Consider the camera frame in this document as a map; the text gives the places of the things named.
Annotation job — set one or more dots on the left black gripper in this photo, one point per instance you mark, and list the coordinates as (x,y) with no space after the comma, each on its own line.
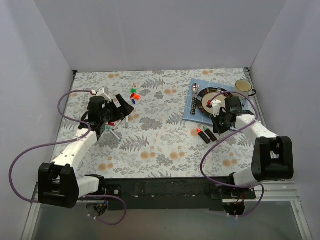
(116,109)

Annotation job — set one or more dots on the green highlighter cap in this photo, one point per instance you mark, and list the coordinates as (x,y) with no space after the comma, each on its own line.
(134,90)

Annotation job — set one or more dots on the blue checked placemat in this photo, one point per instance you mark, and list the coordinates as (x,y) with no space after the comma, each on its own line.
(199,117)

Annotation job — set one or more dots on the floral tablecloth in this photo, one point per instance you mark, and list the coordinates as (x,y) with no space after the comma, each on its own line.
(158,143)

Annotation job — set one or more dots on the dark rimmed cream plate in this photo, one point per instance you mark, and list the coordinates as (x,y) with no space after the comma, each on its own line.
(211,93)

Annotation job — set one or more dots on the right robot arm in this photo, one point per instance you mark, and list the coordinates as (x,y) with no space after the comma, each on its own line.
(272,158)

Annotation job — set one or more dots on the teal cap marker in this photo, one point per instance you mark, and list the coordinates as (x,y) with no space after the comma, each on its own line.
(114,134)

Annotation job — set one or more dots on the metal spoon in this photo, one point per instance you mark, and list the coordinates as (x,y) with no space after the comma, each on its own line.
(195,89)

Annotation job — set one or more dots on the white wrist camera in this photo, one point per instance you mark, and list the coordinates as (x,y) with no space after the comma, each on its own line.
(101,92)
(214,107)

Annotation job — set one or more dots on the orange highlighter cap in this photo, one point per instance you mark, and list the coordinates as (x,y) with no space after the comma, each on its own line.
(136,97)

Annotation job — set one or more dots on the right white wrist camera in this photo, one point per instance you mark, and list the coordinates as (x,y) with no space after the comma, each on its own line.
(214,107)

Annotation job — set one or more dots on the black orange highlighter body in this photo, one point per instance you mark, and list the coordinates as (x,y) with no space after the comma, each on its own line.
(203,136)

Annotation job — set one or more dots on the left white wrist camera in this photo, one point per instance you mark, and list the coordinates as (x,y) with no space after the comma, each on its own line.
(101,92)

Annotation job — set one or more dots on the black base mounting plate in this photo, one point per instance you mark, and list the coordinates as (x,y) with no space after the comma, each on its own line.
(169,193)

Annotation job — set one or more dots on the aluminium frame rail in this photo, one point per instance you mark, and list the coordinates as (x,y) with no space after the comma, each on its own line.
(277,214)

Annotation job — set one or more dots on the cream enamel mug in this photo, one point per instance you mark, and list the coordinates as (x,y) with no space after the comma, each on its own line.
(242,89)

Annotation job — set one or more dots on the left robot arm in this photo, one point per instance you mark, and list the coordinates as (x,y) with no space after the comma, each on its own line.
(57,181)

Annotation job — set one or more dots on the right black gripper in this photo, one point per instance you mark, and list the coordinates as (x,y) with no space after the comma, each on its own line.
(219,120)

